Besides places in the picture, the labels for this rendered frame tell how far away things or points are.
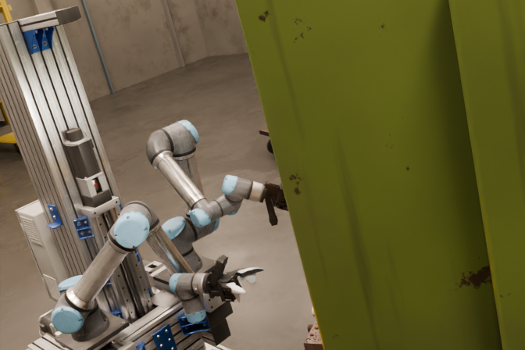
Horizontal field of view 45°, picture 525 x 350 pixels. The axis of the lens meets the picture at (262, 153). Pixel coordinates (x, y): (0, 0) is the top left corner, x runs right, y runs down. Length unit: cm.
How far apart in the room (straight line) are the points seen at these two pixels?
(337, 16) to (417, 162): 33
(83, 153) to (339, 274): 140
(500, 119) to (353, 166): 35
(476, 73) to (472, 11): 10
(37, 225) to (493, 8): 226
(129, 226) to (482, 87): 145
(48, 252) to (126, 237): 76
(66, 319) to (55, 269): 58
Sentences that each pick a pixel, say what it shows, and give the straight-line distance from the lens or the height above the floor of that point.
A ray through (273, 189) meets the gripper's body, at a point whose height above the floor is 119.
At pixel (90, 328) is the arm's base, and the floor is 86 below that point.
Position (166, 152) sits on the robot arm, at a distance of 261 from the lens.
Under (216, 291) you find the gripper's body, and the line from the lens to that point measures 235.
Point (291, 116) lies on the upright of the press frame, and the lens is 136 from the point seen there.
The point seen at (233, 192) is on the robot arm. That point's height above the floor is 122.
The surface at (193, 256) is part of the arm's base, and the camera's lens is 284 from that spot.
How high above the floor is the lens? 205
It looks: 17 degrees down
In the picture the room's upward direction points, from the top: 15 degrees counter-clockwise
